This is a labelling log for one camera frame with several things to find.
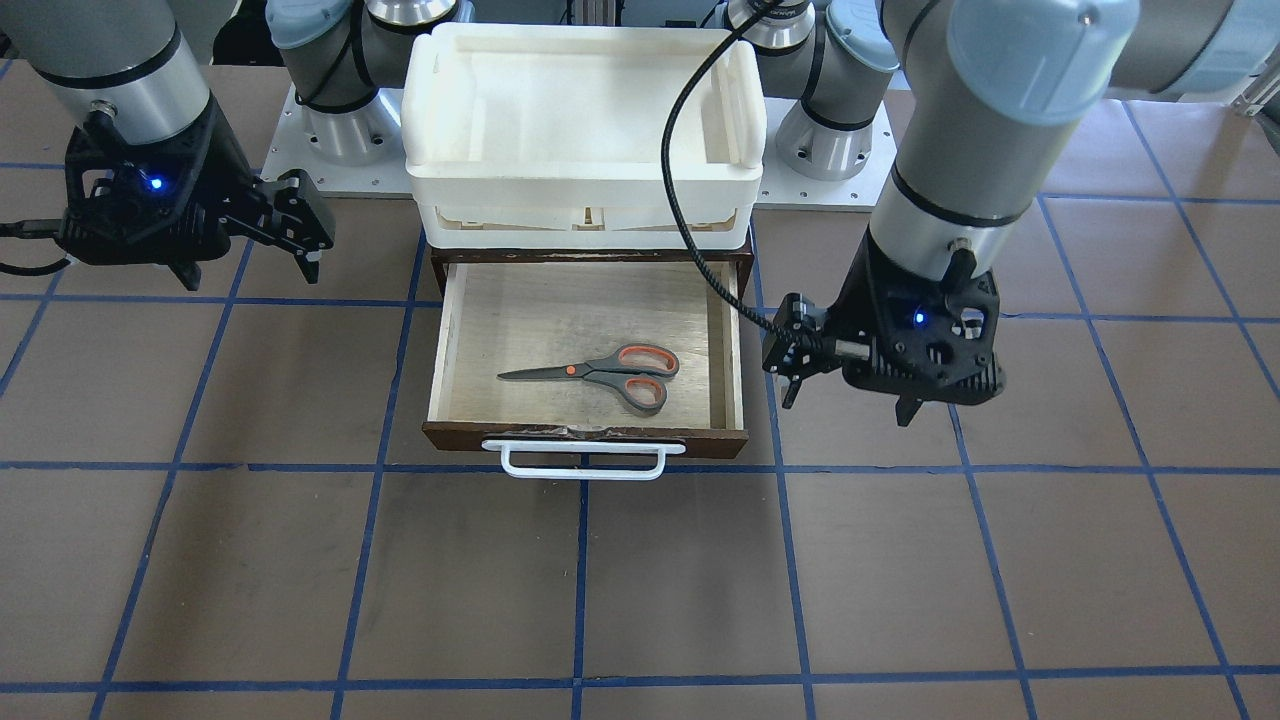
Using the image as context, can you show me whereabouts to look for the wooden drawer with white handle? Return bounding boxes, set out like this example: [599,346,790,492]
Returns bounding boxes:
[422,261,749,479]

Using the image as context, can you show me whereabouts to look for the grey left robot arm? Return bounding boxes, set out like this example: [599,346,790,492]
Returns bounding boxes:
[762,1,1277,427]

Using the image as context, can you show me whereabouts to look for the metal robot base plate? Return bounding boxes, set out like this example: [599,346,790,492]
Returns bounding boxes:
[262,97,896,217]

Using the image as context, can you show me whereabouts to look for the black braided cable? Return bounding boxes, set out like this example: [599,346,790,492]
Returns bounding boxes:
[662,0,791,336]

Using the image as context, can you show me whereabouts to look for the orange grey scissors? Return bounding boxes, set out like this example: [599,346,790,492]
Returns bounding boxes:
[497,343,681,415]

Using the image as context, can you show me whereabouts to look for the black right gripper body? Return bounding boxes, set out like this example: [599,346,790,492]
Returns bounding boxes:
[55,99,337,266]

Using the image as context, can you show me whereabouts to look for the white plastic crate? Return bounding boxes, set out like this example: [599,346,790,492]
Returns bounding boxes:
[401,22,727,250]

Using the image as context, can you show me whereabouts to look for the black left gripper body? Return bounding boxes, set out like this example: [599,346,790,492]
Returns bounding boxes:
[765,240,1006,406]

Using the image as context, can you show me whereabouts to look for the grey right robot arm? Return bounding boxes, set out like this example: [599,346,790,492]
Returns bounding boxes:
[3,1,474,291]

